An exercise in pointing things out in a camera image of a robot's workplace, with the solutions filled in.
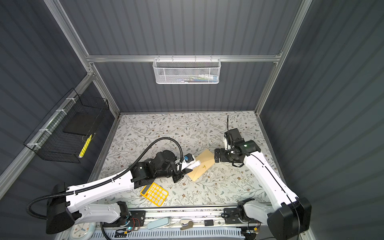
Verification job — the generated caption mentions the manila paper envelope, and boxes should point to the manila paper envelope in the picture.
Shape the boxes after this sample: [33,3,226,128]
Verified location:
[188,150,215,182]

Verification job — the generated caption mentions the white glue stick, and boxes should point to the white glue stick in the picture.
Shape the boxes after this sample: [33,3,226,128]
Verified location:
[189,161,201,169]

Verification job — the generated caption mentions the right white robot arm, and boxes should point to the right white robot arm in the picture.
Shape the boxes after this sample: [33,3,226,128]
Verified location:
[215,129,312,240]

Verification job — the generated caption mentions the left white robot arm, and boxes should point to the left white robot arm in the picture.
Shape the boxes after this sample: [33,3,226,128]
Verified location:
[46,150,201,235]

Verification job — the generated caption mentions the yellow calculator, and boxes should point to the yellow calculator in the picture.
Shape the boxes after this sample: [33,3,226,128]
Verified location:
[141,183,169,207]

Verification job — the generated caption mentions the small metal latch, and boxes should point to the small metal latch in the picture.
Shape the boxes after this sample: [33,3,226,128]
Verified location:
[180,219,194,231]

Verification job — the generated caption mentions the light blue eraser case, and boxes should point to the light blue eraser case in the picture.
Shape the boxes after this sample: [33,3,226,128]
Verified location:
[147,218,171,230]

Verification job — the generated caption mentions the small black square block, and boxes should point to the small black square block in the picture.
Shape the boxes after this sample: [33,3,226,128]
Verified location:
[204,220,214,227]

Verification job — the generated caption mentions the pens in white basket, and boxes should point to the pens in white basket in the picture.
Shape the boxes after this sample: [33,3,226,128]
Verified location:
[178,74,219,84]

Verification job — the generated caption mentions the yellow highlighter pen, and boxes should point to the yellow highlighter pen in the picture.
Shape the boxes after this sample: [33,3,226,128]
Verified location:
[79,135,93,159]

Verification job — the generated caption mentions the white analog clock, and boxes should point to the white analog clock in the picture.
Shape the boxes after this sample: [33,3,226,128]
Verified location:
[69,223,96,240]

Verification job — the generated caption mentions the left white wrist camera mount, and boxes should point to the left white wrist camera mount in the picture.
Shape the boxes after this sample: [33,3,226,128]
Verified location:
[181,154,196,170]

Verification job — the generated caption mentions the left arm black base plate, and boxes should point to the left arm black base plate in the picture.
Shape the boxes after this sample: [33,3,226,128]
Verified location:
[103,211,147,228]

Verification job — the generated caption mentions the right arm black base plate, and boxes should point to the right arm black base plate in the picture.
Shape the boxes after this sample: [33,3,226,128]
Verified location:
[221,208,261,224]

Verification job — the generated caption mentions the white slotted cable duct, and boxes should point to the white slotted cable duct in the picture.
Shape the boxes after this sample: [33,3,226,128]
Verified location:
[106,227,245,240]

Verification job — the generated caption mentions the white wire mesh basket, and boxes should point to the white wire mesh basket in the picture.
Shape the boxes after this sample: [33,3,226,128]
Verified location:
[153,59,222,85]

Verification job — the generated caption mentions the black wire basket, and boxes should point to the black wire basket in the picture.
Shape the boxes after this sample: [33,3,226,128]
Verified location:
[24,91,109,164]

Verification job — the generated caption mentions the black corrugated cable hose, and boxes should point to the black corrugated cable hose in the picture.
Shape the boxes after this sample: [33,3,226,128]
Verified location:
[25,137,184,240]

